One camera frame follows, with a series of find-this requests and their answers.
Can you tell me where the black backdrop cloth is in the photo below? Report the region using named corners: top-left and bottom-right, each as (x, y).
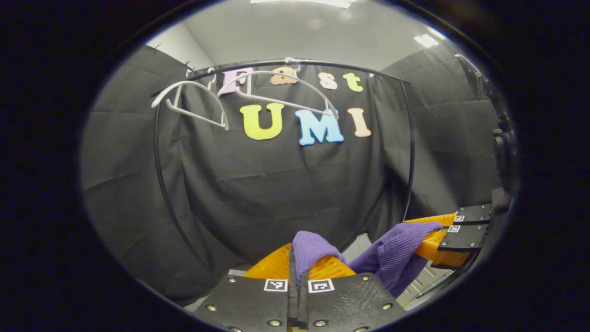
top-left (81, 44), bottom-right (512, 307)

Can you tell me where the large rectangular ceiling light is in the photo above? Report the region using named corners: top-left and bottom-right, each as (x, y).
top-left (251, 0), bottom-right (356, 9)

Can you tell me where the white plastic hanger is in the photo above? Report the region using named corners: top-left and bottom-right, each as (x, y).
top-left (229, 58), bottom-right (340, 119)
top-left (151, 69), bottom-right (230, 131)

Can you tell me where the white laundry hamper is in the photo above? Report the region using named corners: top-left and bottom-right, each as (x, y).
top-left (397, 265), bottom-right (454, 308)

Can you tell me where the purple corduroy jacket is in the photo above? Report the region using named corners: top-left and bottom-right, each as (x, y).
top-left (292, 221), bottom-right (444, 299)

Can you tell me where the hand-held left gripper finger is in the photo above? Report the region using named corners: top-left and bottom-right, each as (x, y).
top-left (193, 243), bottom-right (299, 332)
top-left (298, 255), bottom-right (406, 332)

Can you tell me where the black metal clothes rack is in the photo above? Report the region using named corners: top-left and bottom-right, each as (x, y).
top-left (151, 59), bottom-right (416, 260)

